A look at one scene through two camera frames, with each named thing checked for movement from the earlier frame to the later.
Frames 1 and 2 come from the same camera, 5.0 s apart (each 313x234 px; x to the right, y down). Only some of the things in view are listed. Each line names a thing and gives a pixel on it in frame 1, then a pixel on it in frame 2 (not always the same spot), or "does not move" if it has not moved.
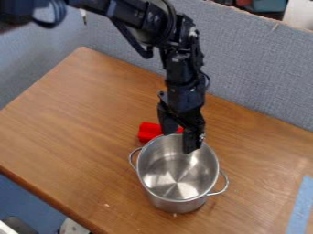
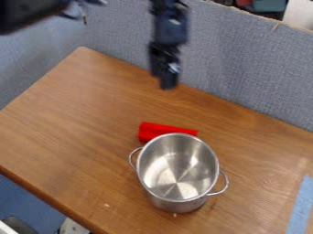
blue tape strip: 302,219 does not move
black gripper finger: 192,136 to 169,80
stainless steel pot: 179,179 does not move
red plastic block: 149,130 does not move
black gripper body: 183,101 to 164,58
